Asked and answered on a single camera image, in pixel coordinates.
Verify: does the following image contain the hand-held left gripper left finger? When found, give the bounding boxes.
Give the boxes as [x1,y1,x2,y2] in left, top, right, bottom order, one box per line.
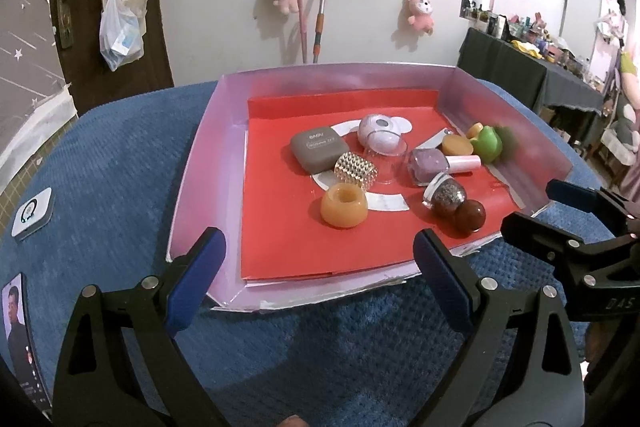
[51,227,228,427]

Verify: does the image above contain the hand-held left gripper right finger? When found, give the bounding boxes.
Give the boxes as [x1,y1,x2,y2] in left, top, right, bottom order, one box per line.
[412,228,587,427]

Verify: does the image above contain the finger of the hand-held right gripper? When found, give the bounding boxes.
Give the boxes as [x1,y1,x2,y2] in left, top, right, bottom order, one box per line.
[500,210,640,293]
[545,178,640,238]

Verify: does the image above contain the red round bottle glitter cap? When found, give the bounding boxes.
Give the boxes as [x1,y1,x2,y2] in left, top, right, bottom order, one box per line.
[422,172,487,237]

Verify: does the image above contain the green bear toy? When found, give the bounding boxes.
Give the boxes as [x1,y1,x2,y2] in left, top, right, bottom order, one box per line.
[466,122,516,165]

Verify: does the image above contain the purple nail polish bottle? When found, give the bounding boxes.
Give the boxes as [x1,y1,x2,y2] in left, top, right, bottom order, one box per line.
[406,148,482,186]

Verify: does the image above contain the amber round disc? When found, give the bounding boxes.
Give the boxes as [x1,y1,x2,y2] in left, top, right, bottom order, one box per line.
[441,133,475,156]

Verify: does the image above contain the clear plastic cup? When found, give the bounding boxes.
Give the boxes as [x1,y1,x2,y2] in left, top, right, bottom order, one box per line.
[361,130,408,185]

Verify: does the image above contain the amber ring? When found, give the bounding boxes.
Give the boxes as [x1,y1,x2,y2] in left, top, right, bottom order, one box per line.
[320,185,368,228]

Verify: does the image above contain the gold studded cylinder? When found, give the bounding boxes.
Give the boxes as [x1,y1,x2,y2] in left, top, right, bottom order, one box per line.
[333,152,377,192]

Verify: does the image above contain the purple cardboard box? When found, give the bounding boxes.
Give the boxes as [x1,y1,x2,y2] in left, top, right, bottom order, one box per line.
[165,62,574,313]

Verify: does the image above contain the lilac round device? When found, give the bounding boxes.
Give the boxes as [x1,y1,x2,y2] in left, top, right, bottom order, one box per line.
[357,113,412,156]

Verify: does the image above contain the grey rounded case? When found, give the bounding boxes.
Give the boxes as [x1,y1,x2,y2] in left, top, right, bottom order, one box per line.
[290,125,346,175]

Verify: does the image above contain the red paper sheet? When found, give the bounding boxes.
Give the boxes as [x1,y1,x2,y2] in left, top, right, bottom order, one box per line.
[241,89,521,282]

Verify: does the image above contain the dark cloth covered table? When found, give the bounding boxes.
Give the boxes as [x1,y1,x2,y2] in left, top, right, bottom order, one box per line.
[457,27,608,158]

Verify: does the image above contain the white rounded square device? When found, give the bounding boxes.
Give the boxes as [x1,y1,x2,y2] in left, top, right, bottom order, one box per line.
[11,187,53,240]

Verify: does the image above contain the white cabinet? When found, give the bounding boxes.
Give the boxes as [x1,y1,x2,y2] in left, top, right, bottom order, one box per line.
[562,0,603,58]

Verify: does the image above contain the smartphone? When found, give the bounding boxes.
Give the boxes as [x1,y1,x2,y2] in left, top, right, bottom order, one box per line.
[0,272,53,413]

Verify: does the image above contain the pink plush white face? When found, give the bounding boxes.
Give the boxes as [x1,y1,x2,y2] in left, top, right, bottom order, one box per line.
[406,0,436,35]

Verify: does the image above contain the clear plastic bag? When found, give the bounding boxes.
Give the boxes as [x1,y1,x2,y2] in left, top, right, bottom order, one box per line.
[98,0,146,72]

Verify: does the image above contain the pink stick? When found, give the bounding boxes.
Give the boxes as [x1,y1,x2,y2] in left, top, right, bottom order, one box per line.
[296,0,308,64]

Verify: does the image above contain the brass door handle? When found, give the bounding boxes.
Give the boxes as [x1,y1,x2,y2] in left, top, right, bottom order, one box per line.
[55,0,88,50]

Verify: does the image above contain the mop handle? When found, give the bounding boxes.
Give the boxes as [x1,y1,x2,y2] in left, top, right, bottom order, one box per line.
[312,0,333,64]

